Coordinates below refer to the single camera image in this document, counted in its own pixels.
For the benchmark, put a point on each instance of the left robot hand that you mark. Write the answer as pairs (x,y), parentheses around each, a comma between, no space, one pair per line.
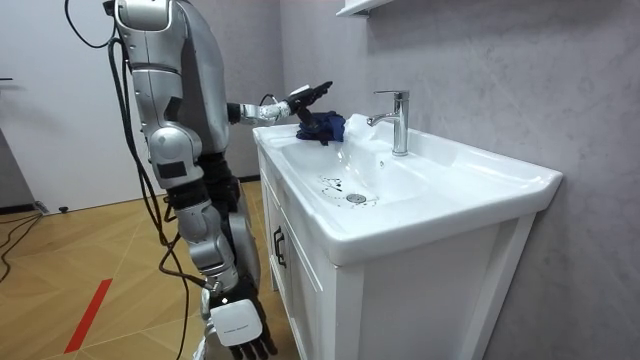
(306,96)

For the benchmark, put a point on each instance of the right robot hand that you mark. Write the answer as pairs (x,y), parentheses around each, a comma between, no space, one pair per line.
(236,322)

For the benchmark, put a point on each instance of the dark blue cloth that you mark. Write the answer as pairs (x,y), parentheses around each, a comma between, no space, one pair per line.
(327,127)

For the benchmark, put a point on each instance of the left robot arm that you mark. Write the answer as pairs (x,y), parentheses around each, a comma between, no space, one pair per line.
(255,113)

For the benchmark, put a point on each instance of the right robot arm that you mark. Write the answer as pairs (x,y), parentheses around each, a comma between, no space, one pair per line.
(172,150)

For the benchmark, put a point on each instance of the chrome faucet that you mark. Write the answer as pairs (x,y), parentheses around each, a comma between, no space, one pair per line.
(400,125)

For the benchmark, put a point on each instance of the robot body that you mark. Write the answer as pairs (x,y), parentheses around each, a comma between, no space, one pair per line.
(202,75)

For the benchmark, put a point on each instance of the metal sink drain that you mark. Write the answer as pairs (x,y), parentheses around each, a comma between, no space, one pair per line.
(356,198)

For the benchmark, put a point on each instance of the red floor tape strip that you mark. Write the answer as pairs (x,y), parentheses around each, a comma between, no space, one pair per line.
(89,315)

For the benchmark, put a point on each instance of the white sink vanity cabinet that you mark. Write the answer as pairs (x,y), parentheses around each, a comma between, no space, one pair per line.
(400,280)

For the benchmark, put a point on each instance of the small black floor stopper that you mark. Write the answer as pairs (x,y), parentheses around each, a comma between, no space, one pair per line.
(63,209)

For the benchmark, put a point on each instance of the white wall shelf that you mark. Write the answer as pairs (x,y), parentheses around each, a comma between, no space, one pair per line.
(357,6)

